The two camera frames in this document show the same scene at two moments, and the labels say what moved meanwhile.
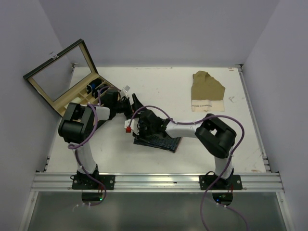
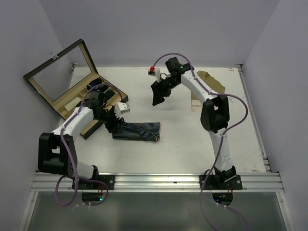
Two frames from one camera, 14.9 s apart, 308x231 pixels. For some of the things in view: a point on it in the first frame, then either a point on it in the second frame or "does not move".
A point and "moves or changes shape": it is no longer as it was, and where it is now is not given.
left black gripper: (135, 106) → (114, 126)
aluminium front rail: (157, 182) does not move
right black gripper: (140, 135) → (159, 92)
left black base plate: (85, 182) does not move
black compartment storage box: (65, 76) does not move
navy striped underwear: (160, 142) moves or changes shape
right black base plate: (233, 183) does not move
